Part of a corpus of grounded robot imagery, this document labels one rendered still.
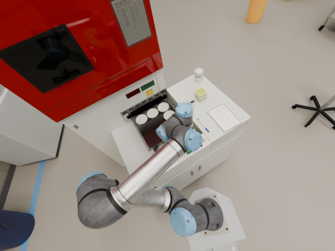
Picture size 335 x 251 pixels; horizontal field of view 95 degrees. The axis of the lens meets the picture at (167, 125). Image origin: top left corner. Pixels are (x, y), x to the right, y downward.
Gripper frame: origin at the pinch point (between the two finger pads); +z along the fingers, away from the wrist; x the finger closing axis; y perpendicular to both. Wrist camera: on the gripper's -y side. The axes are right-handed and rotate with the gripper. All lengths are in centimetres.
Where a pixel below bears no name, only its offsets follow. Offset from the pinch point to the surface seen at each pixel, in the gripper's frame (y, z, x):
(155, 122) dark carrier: 37.5, 15.8, 8.9
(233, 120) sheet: 1.9, 9.0, -38.0
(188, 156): -3.7, 9.7, 3.2
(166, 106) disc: 46.4, 15.8, -6.1
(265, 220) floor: -71, 106, -41
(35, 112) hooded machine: 171, 50, 137
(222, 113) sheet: 10.4, 9.0, -35.8
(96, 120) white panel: 57, 2, 49
